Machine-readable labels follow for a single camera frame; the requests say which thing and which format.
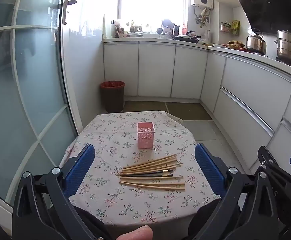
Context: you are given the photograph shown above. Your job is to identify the person's dark trousers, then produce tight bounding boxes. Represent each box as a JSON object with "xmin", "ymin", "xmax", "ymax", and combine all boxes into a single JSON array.
[{"xmin": 72, "ymin": 197, "xmax": 241, "ymax": 240}]

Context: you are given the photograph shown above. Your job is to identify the steel pot with lid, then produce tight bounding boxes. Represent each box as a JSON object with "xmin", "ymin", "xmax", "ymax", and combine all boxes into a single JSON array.
[{"xmin": 246, "ymin": 29, "xmax": 267, "ymax": 55}]

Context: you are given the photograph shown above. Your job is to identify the wall rack with packets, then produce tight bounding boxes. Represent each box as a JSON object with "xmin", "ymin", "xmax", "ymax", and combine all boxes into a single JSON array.
[{"xmin": 220, "ymin": 21, "xmax": 233, "ymax": 33}]

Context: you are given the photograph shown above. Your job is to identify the black chopstick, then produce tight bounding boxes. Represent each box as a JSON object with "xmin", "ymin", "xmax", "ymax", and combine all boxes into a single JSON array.
[
  {"xmin": 116, "ymin": 169, "xmax": 174, "ymax": 176},
  {"xmin": 121, "ymin": 173, "xmax": 174, "ymax": 178}
]

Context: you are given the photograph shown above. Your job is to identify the floral tablecloth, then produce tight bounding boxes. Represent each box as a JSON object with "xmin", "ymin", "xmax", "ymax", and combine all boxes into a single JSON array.
[{"xmin": 59, "ymin": 110, "xmax": 222, "ymax": 233}]

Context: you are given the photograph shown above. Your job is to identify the black frying pan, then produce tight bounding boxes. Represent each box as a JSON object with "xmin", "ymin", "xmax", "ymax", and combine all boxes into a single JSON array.
[{"xmin": 173, "ymin": 31, "xmax": 201, "ymax": 43}]

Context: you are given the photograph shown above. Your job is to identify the pink perforated chopstick holder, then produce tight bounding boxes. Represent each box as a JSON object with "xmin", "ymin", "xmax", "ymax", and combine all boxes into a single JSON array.
[{"xmin": 136, "ymin": 121, "xmax": 155, "ymax": 149}]

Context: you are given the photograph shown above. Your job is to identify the red trash bag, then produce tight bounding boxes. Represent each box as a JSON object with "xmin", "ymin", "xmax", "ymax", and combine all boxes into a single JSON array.
[{"xmin": 101, "ymin": 80, "xmax": 125, "ymax": 89}]

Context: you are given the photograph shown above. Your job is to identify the person's left hand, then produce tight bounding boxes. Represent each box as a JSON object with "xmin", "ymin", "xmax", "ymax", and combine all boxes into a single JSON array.
[{"xmin": 116, "ymin": 225, "xmax": 154, "ymax": 240}]

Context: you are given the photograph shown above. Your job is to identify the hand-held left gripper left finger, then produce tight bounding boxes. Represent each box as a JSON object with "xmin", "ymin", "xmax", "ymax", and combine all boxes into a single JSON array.
[{"xmin": 12, "ymin": 143, "xmax": 96, "ymax": 240}]

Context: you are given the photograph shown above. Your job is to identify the woven basket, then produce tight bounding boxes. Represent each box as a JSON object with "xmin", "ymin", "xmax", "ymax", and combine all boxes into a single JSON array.
[{"xmin": 227, "ymin": 40, "xmax": 246, "ymax": 49}]

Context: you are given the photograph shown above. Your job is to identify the row of small jars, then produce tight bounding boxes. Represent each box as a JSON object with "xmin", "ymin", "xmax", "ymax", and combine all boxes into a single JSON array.
[{"xmin": 114, "ymin": 20, "xmax": 158, "ymax": 34}]

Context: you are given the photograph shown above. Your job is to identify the kitchen window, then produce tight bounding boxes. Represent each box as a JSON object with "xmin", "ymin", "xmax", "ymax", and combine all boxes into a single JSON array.
[{"xmin": 68, "ymin": 0, "xmax": 191, "ymax": 34}]

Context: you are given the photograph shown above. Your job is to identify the white base cabinet under window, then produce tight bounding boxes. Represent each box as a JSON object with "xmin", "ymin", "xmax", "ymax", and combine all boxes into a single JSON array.
[{"xmin": 103, "ymin": 41, "xmax": 208, "ymax": 99}]

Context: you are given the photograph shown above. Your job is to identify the black range hood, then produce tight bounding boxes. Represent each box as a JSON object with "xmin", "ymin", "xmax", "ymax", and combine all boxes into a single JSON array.
[{"xmin": 228, "ymin": 0, "xmax": 291, "ymax": 34}]

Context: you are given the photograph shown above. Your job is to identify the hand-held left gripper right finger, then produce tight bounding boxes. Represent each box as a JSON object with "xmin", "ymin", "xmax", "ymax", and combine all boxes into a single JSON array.
[{"xmin": 194, "ymin": 143, "xmax": 282, "ymax": 240}]

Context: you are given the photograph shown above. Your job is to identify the frosted glass sliding door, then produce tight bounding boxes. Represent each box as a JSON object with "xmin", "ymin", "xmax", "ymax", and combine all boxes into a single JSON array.
[{"xmin": 0, "ymin": 0, "xmax": 83, "ymax": 205}]

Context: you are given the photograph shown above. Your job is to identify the metal door handle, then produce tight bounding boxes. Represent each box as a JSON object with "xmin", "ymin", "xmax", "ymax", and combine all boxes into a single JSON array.
[{"xmin": 62, "ymin": 0, "xmax": 76, "ymax": 25}]

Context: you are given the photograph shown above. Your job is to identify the yellow packet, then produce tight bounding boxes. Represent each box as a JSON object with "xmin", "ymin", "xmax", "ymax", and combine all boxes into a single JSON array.
[{"xmin": 232, "ymin": 20, "xmax": 241, "ymax": 36}]

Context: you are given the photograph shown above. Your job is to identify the grey bundle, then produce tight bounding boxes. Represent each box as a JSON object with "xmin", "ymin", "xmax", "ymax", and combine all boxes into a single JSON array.
[{"xmin": 162, "ymin": 19, "xmax": 174, "ymax": 34}]

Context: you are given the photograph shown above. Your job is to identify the brown trash bin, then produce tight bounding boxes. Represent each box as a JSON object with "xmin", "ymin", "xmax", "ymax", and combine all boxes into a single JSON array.
[{"xmin": 101, "ymin": 80, "xmax": 125, "ymax": 113}]

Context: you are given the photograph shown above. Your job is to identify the steel steamer pot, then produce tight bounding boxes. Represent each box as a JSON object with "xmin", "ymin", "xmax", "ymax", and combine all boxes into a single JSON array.
[{"xmin": 274, "ymin": 30, "xmax": 291, "ymax": 70}]

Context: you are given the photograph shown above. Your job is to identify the bunch of wooden chopsticks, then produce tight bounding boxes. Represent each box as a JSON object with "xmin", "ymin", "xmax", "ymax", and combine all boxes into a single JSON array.
[{"xmin": 116, "ymin": 154, "xmax": 186, "ymax": 191}]

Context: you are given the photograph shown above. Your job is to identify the white base cabinet with drawers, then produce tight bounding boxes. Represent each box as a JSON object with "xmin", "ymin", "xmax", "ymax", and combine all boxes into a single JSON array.
[{"xmin": 200, "ymin": 50, "xmax": 291, "ymax": 205}]

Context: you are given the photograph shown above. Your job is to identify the white cutting board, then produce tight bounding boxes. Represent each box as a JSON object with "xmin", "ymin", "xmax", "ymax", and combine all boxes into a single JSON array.
[{"xmin": 103, "ymin": 14, "xmax": 115, "ymax": 38}]

